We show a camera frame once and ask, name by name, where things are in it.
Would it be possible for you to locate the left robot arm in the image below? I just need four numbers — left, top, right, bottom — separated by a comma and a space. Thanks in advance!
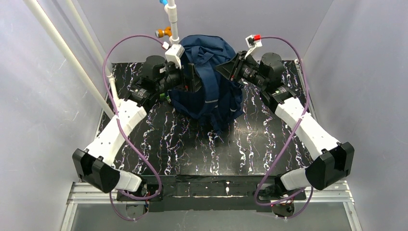
72, 55, 201, 193

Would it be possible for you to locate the blue pipe fitting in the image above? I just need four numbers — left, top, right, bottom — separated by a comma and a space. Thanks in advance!
159, 0, 168, 6

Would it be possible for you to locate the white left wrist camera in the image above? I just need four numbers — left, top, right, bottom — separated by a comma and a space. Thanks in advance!
165, 44, 185, 69

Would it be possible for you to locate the white PVC pipe frame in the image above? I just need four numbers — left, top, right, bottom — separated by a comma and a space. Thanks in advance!
23, 0, 181, 119

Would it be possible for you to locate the orange hose nozzle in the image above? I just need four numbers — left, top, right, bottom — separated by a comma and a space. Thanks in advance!
155, 26, 172, 38

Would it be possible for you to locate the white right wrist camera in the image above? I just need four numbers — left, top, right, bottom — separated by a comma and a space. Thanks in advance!
244, 34, 262, 59

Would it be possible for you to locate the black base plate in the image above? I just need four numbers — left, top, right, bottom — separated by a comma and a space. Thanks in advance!
116, 173, 306, 214

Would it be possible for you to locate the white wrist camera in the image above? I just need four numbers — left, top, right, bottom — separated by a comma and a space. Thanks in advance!
244, 34, 262, 59
165, 44, 185, 69

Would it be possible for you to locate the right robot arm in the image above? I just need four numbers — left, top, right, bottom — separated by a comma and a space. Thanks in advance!
216, 51, 355, 193

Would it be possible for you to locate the navy blue backpack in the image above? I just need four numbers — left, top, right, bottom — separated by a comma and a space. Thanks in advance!
169, 35, 243, 135

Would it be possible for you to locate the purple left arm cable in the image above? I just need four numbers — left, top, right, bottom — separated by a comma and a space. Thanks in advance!
102, 34, 169, 222

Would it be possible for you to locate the green hose nozzle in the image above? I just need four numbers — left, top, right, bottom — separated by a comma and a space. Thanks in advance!
159, 92, 169, 102

